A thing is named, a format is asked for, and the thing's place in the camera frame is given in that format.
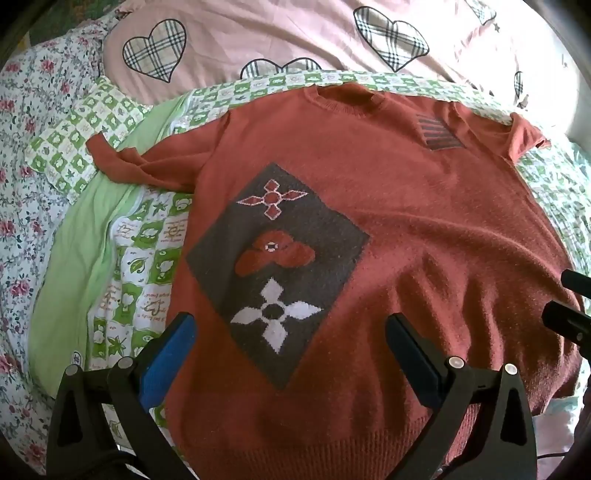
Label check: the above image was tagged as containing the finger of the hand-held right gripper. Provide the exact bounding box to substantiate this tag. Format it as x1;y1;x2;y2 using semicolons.
542;300;591;358
561;269;591;291

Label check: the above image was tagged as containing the pink heart-print quilt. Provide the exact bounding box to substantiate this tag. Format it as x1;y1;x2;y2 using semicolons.
102;0;578;121

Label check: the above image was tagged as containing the green checked blanket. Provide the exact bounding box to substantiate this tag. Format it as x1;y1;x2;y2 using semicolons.
28;69;591;462

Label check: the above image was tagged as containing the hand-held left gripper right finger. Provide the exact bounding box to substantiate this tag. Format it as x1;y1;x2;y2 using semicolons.
385;313;539;480

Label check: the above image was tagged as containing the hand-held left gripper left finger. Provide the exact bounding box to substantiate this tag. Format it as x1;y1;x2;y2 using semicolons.
46;311;197;480

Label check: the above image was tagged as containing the floral bed sheet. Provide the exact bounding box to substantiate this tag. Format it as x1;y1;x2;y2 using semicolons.
0;23;121;476

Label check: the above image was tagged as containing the orange knit sweater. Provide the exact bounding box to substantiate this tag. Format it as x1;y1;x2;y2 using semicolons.
88;82;585;480

